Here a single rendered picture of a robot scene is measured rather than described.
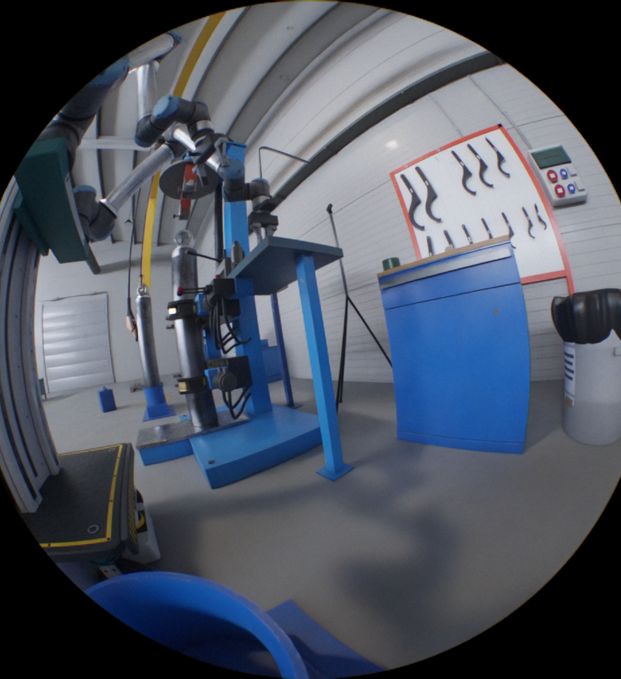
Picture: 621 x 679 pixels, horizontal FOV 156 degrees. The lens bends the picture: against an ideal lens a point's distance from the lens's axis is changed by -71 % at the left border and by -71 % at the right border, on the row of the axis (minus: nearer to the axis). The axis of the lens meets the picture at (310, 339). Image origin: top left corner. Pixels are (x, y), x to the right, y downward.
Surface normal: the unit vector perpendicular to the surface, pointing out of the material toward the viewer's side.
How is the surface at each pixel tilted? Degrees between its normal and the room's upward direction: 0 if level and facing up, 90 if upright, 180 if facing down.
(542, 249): 90
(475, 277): 90
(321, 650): 0
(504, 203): 90
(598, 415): 93
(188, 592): 62
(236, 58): 173
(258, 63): 173
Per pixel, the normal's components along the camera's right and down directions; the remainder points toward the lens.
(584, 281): -0.78, 0.12
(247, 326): 0.61, -0.09
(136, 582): 0.43, -0.53
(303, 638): -0.15, -0.99
